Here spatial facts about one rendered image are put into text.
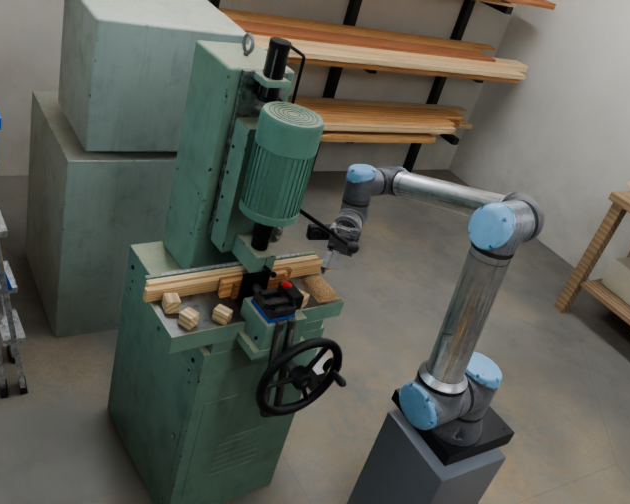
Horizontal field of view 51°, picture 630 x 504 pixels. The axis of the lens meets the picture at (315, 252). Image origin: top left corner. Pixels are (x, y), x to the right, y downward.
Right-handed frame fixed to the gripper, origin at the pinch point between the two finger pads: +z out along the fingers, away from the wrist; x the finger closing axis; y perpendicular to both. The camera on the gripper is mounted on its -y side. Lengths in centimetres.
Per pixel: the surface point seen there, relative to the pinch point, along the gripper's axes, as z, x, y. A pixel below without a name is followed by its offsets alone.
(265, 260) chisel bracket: 2.1, 7.4, -16.6
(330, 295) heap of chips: -9.7, 19.1, 3.4
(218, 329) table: 23.1, 21.5, -21.3
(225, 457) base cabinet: 7, 82, -17
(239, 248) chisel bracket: -1.7, 8.0, -26.2
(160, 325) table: 29, 22, -36
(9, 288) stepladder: -3, 50, -107
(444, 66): -285, -19, 11
